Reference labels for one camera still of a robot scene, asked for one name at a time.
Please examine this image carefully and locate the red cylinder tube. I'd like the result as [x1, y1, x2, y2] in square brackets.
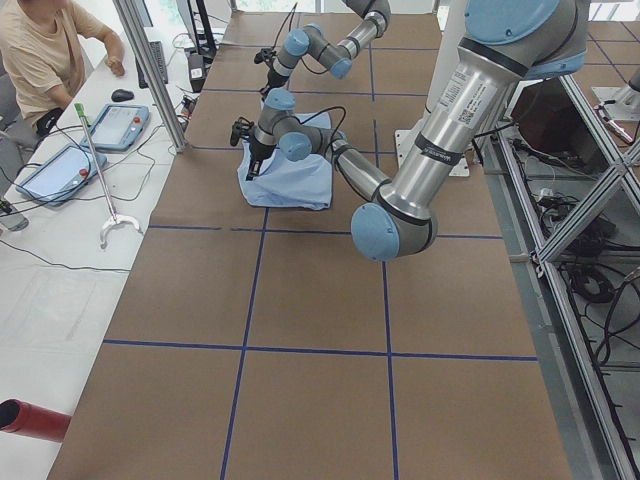
[1, 399, 72, 443]

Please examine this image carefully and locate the aluminium frame rack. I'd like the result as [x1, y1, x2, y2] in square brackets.
[474, 64, 639, 479]

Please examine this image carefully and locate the near teach pendant tablet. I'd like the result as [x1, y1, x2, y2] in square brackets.
[16, 144, 97, 206]

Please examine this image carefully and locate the far teach pendant tablet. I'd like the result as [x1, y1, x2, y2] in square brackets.
[89, 103, 150, 153]

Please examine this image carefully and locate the black computer mouse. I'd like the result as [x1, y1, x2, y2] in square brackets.
[111, 89, 135, 103]

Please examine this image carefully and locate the black power adapter box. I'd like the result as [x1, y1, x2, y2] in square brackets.
[187, 52, 206, 93]

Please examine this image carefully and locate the seated person beige shirt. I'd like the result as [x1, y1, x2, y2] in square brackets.
[1, 0, 125, 136]

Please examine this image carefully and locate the white reacher grabber tool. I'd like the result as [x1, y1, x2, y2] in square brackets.
[74, 103, 144, 250]

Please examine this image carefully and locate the black keyboard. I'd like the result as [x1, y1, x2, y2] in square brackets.
[135, 41, 169, 89]

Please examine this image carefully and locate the light blue t-shirt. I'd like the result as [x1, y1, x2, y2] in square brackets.
[234, 113, 333, 210]

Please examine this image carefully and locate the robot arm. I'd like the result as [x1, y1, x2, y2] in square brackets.
[231, 1, 589, 261]
[254, 0, 391, 100]

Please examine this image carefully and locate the teach pendant tablet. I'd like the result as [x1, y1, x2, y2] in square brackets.
[16, 144, 97, 206]
[89, 103, 150, 153]

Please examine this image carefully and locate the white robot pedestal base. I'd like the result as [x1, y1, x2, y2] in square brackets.
[394, 1, 470, 177]

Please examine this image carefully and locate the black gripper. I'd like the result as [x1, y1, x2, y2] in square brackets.
[246, 139, 273, 181]
[260, 70, 288, 100]

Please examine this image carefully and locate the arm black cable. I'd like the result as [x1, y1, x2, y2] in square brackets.
[294, 105, 381, 201]
[269, 0, 311, 71]

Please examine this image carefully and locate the aluminium frame post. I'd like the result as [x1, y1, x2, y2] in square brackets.
[113, 0, 187, 153]

